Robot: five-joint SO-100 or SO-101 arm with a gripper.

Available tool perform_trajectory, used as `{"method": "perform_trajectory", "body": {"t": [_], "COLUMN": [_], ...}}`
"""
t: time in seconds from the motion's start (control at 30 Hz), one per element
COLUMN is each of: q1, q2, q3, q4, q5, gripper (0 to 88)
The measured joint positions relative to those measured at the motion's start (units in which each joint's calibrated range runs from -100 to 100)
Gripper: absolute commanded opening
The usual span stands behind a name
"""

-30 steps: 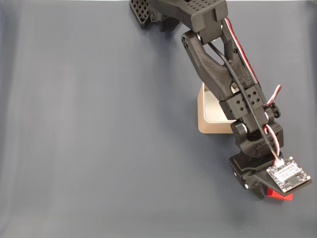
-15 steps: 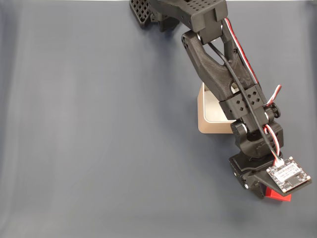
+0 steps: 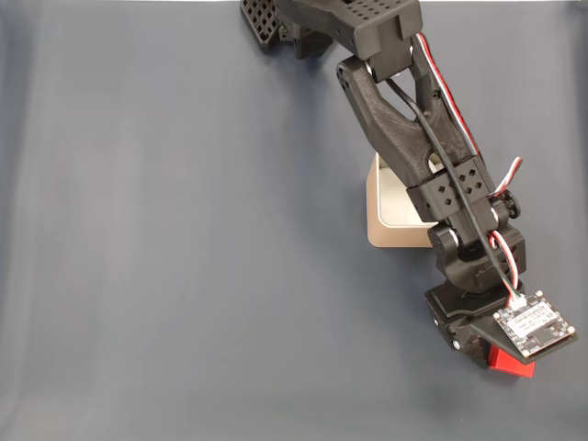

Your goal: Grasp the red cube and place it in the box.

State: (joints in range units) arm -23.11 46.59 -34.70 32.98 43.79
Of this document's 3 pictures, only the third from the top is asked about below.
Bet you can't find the red cube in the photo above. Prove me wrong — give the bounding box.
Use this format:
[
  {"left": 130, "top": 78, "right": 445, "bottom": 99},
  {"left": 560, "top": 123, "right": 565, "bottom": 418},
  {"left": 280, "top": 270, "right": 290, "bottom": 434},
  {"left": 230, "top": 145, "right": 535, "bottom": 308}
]
[{"left": 487, "top": 344, "right": 537, "bottom": 379}]

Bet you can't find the beige square box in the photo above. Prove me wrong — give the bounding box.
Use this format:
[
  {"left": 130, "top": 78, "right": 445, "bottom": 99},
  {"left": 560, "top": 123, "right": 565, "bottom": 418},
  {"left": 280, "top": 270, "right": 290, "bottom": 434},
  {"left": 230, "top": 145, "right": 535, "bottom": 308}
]
[{"left": 366, "top": 153, "right": 440, "bottom": 250}]

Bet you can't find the white crumpled tissue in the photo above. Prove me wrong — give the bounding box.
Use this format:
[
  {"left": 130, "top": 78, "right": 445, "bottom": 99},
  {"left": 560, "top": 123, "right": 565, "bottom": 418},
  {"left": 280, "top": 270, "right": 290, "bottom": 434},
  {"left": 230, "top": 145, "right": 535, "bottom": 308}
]
[{"left": 379, "top": 167, "right": 422, "bottom": 226}]

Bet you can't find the camera circuit board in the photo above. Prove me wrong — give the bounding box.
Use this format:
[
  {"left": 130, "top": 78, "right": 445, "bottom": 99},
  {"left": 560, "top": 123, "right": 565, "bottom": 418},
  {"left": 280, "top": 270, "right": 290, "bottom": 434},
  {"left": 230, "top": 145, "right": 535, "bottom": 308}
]
[{"left": 492, "top": 289, "right": 579, "bottom": 360}]

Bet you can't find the black camera cable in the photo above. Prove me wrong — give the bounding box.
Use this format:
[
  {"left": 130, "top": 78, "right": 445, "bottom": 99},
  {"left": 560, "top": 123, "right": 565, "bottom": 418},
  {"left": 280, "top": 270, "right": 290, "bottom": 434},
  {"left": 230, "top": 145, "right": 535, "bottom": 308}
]
[{"left": 385, "top": 77, "right": 518, "bottom": 295}]

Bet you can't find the red white servo cable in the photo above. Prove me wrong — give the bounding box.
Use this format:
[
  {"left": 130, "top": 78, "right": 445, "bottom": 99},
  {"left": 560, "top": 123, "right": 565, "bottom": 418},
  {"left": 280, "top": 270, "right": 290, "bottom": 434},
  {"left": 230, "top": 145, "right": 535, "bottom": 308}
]
[{"left": 413, "top": 34, "right": 526, "bottom": 310}]

